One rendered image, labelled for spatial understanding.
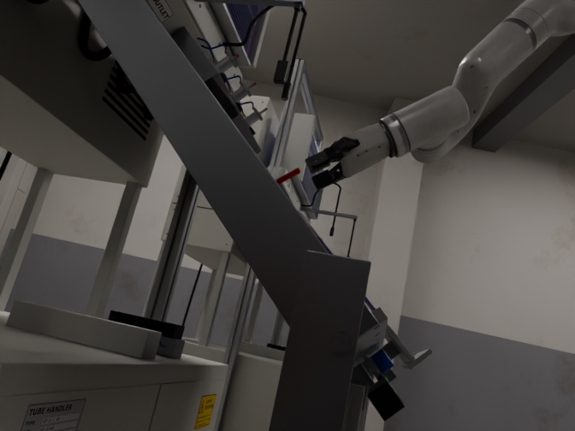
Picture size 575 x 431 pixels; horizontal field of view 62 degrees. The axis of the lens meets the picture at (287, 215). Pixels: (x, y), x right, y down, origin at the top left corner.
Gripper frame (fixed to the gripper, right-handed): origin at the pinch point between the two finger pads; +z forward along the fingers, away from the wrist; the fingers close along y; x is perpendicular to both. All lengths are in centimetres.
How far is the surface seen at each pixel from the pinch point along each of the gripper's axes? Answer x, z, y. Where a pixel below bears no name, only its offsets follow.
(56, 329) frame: 11, 51, 15
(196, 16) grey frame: -42.0, 8.1, 7.5
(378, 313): 34, 3, 47
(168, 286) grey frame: 0.8, 43.0, -21.1
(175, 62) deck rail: 3, 11, 49
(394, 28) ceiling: -146, -100, -184
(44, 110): -26, 40, 20
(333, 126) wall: -151, -48, -283
